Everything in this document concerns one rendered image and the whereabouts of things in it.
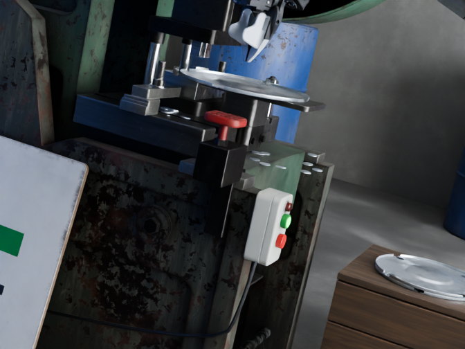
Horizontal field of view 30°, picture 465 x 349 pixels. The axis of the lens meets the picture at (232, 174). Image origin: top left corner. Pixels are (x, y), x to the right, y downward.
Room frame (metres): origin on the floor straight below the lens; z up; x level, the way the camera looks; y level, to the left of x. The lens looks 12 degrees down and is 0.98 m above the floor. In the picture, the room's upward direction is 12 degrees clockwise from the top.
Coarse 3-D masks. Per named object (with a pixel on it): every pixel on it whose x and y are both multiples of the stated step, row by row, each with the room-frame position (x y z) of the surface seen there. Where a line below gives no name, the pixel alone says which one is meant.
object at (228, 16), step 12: (180, 0) 1.88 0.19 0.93; (192, 0) 1.87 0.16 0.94; (204, 0) 1.86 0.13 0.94; (216, 0) 1.85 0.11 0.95; (228, 0) 1.85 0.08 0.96; (180, 12) 1.88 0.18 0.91; (192, 12) 1.87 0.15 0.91; (204, 12) 1.86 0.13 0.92; (216, 12) 1.85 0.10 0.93; (228, 12) 1.85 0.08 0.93; (240, 12) 1.86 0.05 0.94; (264, 12) 1.92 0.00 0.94; (192, 24) 1.87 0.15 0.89; (204, 24) 1.86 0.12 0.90; (216, 24) 1.85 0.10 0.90; (228, 24) 1.86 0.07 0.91
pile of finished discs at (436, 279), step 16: (384, 256) 2.30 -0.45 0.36; (400, 256) 2.34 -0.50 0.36; (416, 256) 2.35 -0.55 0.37; (384, 272) 2.15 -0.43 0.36; (400, 272) 2.18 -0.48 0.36; (416, 272) 2.19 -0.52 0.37; (432, 272) 2.23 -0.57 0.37; (448, 272) 2.28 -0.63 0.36; (464, 272) 2.30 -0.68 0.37; (416, 288) 2.10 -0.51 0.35; (432, 288) 2.10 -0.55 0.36; (448, 288) 2.13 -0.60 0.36; (464, 288) 2.16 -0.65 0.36
